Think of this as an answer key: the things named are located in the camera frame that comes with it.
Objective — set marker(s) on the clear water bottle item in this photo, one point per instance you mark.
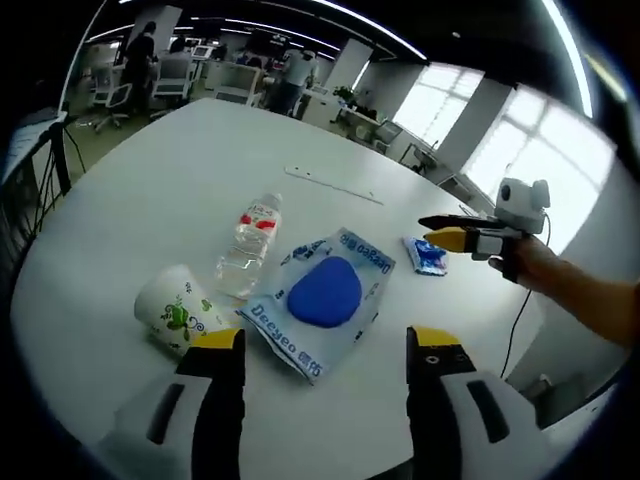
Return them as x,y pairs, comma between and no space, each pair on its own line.
250,240

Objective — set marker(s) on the large bright window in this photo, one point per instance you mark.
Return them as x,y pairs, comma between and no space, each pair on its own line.
435,105
545,150

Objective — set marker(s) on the grey office chair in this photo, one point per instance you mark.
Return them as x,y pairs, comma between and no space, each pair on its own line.
387,135

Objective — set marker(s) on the white cabinet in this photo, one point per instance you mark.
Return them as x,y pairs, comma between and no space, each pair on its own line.
322,105

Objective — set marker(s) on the white office chair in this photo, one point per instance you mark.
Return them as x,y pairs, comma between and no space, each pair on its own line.
112,95
172,80
235,82

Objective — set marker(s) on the white desktop monitor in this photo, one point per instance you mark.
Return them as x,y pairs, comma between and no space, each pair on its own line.
201,52

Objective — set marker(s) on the clear packet blue pad item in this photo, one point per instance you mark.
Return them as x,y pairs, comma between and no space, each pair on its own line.
325,295

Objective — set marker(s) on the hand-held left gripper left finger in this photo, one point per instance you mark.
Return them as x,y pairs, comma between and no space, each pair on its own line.
200,400

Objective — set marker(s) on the green potted plant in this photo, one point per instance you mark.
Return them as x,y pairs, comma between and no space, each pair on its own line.
345,93

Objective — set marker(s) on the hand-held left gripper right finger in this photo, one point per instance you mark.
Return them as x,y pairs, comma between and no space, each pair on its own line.
435,400

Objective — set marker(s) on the person's right hand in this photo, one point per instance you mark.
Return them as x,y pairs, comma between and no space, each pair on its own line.
537,265

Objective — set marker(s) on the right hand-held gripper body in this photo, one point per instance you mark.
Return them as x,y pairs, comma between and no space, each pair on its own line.
522,205

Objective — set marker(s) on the metal frame table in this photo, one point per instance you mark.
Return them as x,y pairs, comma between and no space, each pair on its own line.
420,157

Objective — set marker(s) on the long ceiling light strip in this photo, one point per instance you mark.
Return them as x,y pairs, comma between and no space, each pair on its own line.
370,25
570,55

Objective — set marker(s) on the floral paper cup item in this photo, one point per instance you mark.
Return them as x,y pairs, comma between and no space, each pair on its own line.
170,305

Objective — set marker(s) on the white table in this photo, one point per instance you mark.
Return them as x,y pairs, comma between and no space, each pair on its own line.
175,165

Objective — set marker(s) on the black tripod stand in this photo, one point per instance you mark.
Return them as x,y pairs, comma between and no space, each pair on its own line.
62,170

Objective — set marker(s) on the small blue tissue pack item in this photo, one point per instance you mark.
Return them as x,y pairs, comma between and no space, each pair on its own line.
427,257

